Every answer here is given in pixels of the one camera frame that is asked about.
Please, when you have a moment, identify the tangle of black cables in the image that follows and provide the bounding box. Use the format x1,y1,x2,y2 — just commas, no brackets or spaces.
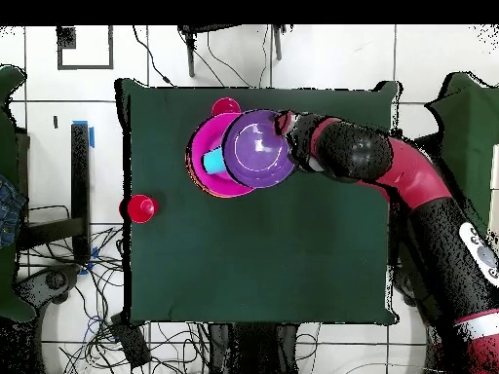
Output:
19,204,219,374

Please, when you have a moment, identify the purple bowl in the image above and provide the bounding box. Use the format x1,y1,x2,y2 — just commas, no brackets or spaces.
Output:
221,109,297,189

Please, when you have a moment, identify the blue tape strip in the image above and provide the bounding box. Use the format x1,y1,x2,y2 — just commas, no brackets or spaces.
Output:
72,119,96,150

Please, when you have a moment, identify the grey square floor frame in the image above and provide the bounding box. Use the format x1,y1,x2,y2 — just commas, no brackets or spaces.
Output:
57,25,115,71

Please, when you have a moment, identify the red cup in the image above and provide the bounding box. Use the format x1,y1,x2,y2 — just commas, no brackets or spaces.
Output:
118,194,160,225

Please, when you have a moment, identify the dark metal legged stand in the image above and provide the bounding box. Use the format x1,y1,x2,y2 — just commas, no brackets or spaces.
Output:
176,23,288,78

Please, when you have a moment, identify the black cable with plug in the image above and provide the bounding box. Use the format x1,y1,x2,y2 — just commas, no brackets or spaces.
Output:
131,24,175,87

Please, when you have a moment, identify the black power strip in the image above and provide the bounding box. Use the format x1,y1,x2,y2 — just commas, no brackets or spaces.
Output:
109,314,152,369

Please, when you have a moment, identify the black metal bar stand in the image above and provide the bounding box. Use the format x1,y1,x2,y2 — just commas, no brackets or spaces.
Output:
19,123,92,264

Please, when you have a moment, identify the white box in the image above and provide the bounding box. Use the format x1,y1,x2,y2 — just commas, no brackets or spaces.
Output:
488,143,499,235

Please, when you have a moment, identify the dark green tablecloth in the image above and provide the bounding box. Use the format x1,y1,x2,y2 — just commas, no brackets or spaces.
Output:
113,77,403,326

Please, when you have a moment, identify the large magenta bowl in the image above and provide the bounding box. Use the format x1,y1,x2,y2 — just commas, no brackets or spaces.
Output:
185,112,258,200

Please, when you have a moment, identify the crimson pink cup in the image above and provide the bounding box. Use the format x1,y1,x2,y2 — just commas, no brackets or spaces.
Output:
211,96,242,117

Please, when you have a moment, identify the blue cup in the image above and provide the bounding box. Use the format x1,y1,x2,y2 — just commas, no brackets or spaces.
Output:
202,150,228,175

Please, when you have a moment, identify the blue denim fabric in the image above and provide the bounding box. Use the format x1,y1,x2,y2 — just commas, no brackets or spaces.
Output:
0,173,27,249

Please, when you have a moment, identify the green cloth covered table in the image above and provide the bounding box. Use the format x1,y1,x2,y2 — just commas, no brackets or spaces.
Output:
0,62,38,322
424,71,499,243

